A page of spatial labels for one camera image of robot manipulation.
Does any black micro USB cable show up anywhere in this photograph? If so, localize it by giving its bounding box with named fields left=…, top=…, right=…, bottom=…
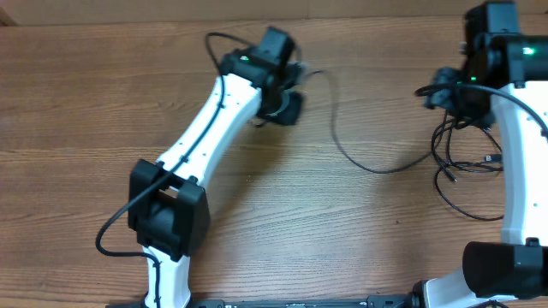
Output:
left=432, top=123, right=505, bottom=222

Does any black cable with white plug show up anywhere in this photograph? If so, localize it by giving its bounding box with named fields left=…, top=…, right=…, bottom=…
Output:
left=430, top=115, right=504, bottom=175

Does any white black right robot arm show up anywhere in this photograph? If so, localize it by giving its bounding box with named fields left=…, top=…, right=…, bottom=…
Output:
left=411, top=1, right=547, bottom=307

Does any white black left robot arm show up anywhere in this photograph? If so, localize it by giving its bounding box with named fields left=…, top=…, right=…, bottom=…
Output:
left=128, top=27, right=305, bottom=307

